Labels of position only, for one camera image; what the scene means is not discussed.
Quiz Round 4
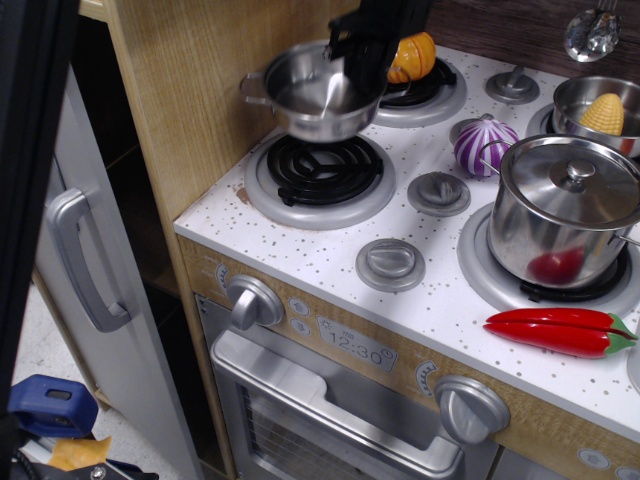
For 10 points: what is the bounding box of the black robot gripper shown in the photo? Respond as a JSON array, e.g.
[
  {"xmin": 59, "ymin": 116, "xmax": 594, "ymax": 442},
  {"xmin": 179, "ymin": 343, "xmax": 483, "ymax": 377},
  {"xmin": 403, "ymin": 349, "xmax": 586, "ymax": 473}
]
[{"xmin": 327, "ymin": 0, "xmax": 433, "ymax": 97}]

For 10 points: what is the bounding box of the small steel two-handled pan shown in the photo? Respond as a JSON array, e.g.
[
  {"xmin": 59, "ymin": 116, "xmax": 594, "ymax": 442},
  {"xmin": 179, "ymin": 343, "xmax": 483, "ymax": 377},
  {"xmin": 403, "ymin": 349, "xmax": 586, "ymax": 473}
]
[{"xmin": 239, "ymin": 40, "xmax": 386, "ymax": 143}]

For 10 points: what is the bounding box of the steel pan back right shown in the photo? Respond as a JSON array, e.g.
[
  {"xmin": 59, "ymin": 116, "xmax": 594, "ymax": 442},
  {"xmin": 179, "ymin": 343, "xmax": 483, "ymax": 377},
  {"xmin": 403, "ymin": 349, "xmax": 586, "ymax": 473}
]
[{"xmin": 552, "ymin": 76, "xmax": 639, "ymax": 159}]

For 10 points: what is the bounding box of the orange toy pumpkin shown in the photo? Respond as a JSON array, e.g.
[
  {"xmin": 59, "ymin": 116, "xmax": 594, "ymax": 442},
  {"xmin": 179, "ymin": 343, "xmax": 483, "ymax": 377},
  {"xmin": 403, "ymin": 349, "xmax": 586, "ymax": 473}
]
[{"xmin": 387, "ymin": 32, "xmax": 437, "ymax": 84}]

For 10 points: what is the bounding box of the back left black burner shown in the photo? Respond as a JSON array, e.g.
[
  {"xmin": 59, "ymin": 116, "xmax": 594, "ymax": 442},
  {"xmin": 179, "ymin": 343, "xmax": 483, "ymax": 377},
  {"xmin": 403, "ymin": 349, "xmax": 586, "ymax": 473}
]
[{"xmin": 381, "ymin": 58, "xmax": 457, "ymax": 107}]

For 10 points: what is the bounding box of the black burner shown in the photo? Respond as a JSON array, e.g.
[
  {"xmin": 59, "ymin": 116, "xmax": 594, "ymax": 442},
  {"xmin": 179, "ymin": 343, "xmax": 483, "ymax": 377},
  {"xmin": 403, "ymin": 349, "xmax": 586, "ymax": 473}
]
[
  {"xmin": 267, "ymin": 135, "xmax": 384, "ymax": 206},
  {"xmin": 519, "ymin": 248, "xmax": 631, "ymax": 303},
  {"xmin": 381, "ymin": 58, "xmax": 457, "ymax": 107}
]

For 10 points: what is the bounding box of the front left black burner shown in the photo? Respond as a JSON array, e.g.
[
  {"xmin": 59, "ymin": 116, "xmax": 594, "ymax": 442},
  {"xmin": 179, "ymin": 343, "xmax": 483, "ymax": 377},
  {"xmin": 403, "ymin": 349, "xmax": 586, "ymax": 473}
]
[{"xmin": 267, "ymin": 135, "xmax": 384, "ymax": 206}]

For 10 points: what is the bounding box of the purple striped toy onion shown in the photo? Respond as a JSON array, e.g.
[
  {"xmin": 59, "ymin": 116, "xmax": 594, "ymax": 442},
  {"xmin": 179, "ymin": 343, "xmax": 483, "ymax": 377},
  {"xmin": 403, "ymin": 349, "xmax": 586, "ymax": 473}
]
[{"xmin": 454, "ymin": 114, "xmax": 519, "ymax": 177}]

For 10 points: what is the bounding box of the grey stovetop knob back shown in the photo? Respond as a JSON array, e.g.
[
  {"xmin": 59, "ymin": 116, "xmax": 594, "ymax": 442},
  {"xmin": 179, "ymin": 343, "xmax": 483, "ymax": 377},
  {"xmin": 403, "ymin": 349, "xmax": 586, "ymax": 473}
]
[{"xmin": 485, "ymin": 66, "xmax": 540, "ymax": 105}]

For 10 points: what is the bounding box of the grey stovetop knob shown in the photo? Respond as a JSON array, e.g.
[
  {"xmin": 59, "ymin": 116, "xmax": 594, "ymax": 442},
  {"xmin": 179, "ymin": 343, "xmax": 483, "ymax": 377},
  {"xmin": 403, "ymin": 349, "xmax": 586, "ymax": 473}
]
[
  {"xmin": 407, "ymin": 172, "xmax": 471, "ymax": 217},
  {"xmin": 485, "ymin": 66, "xmax": 540, "ymax": 105},
  {"xmin": 355, "ymin": 238, "xmax": 426, "ymax": 293}
]

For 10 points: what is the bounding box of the grey stovetop knob middle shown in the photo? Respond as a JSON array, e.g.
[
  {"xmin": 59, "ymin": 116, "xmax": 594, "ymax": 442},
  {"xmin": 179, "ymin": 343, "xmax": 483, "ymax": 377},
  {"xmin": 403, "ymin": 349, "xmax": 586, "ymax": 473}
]
[{"xmin": 407, "ymin": 172, "xmax": 471, "ymax": 217}]

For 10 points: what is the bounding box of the grey stovetop knob front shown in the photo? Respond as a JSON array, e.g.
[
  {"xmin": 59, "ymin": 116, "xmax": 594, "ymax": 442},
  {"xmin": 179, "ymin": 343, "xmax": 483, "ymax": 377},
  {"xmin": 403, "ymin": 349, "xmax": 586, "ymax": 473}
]
[{"xmin": 355, "ymin": 238, "xmax": 426, "ymax": 293}]

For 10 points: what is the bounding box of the hanging steel ladle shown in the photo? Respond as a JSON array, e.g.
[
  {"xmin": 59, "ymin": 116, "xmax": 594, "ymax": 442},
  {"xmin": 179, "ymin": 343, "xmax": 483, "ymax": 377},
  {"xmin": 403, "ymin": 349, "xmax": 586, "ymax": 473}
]
[{"xmin": 563, "ymin": 1, "xmax": 621, "ymax": 63}]

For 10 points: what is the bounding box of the large steel pot with lid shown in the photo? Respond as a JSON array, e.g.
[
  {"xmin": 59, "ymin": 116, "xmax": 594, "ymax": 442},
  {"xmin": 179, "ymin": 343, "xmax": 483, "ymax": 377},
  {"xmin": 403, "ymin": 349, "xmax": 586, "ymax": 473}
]
[{"xmin": 487, "ymin": 135, "xmax": 639, "ymax": 289}]

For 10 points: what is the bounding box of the yellow toy corn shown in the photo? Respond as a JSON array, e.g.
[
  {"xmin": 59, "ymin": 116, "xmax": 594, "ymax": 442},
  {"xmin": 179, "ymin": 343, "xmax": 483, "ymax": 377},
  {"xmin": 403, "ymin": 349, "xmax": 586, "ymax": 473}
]
[{"xmin": 580, "ymin": 93, "xmax": 624, "ymax": 136}]

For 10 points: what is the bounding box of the left oven dial knob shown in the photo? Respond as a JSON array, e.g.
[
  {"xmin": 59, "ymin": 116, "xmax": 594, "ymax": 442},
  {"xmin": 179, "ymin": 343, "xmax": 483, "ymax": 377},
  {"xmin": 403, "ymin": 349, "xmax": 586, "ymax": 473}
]
[{"xmin": 227, "ymin": 274, "xmax": 285, "ymax": 331}]

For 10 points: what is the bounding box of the oven dial knob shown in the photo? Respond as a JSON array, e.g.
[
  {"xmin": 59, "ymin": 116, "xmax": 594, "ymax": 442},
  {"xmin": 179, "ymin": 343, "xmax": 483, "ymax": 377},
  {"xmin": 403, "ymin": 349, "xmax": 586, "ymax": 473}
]
[
  {"xmin": 227, "ymin": 274, "xmax": 285, "ymax": 331},
  {"xmin": 434, "ymin": 375, "xmax": 511, "ymax": 445}
]

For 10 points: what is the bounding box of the front right black burner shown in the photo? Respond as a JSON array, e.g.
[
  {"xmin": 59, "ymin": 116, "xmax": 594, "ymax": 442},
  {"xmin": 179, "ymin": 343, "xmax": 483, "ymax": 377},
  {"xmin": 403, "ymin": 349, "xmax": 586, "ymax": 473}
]
[{"xmin": 519, "ymin": 248, "xmax": 631, "ymax": 303}]

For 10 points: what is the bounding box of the black pole foreground left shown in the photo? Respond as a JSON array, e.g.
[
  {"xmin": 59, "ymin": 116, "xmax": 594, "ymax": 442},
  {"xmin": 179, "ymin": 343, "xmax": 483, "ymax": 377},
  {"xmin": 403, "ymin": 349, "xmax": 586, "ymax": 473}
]
[{"xmin": 1, "ymin": 1, "xmax": 79, "ymax": 404}]

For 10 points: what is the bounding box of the red toy chili pepper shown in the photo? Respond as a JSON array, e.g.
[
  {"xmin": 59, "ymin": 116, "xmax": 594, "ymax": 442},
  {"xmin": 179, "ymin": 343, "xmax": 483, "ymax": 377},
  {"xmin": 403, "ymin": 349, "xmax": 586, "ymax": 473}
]
[{"xmin": 483, "ymin": 307, "xmax": 639, "ymax": 359}]

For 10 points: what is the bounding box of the grey fridge door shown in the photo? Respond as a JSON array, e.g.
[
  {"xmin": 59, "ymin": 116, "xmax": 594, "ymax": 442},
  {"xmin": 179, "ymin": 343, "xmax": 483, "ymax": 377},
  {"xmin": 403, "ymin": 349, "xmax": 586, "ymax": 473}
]
[{"xmin": 35, "ymin": 72, "xmax": 204, "ymax": 479}]

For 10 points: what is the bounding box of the silver oven door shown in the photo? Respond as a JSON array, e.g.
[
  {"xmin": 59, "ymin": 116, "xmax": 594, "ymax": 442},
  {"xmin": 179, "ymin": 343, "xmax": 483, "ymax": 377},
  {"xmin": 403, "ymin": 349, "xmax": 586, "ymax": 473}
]
[{"xmin": 210, "ymin": 331, "xmax": 499, "ymax": 479}]

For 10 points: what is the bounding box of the right oven dial knob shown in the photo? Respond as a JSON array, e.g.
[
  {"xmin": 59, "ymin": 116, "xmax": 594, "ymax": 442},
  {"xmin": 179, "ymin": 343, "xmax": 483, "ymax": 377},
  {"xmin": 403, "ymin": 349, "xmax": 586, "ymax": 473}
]
[{"xmin": 434, "ymin": 375, "xmax": 511, "ymax": 445}]

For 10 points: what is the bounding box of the blue clamp tool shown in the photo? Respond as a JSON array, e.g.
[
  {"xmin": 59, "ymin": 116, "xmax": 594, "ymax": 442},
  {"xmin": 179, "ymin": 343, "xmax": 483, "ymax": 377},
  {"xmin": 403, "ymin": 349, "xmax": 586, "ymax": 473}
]
[{"xmin": 8, "ymin": 374, "xmax": 99, "ymax": 439}]

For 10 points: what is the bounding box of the grey fridge door handle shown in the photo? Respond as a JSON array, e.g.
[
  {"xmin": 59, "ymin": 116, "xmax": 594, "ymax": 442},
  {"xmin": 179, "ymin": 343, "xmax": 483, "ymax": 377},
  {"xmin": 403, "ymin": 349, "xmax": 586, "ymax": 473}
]
[{"xmin": 45, "ymin": 187, "xmax": 131, "ymax": 333}]

